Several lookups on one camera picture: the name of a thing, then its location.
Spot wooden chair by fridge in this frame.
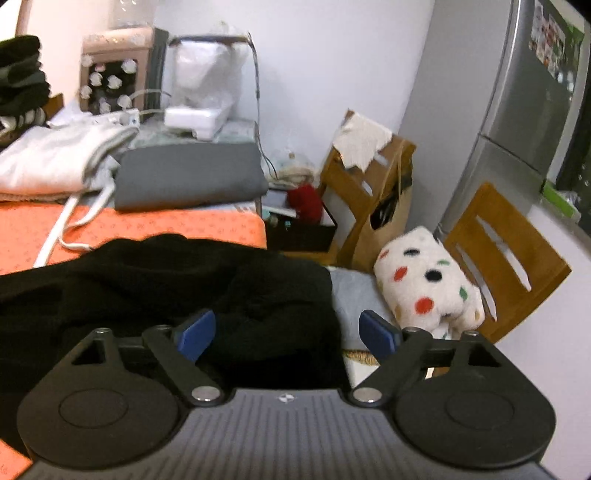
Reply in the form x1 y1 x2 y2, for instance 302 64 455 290
444 182 571 343

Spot pink water dispenser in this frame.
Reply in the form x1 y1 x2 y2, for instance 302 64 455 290
78 26 169 115

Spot polka dot plush blanket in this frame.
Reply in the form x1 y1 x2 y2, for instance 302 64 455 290
374 226 486 339

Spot black trousers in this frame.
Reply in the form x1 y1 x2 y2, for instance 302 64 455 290
1 234 351 450

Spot white power strip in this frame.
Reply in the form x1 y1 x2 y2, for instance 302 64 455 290
93 108 140 127

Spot orange patterned tablecloth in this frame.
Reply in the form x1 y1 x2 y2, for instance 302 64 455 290
0 200 269 480

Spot red knitted hat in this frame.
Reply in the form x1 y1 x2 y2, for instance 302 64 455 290
287 184 324 225

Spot white folded hoodie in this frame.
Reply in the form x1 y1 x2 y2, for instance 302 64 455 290
1 123 138 201

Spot silver refrigerator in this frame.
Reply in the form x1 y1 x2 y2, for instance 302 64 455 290
437 1 590 237

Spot grey folded garment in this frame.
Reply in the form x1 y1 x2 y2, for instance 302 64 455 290
114 142 269 212

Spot stack of dark folded clothes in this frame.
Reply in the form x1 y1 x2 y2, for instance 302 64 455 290
1 35 51 142

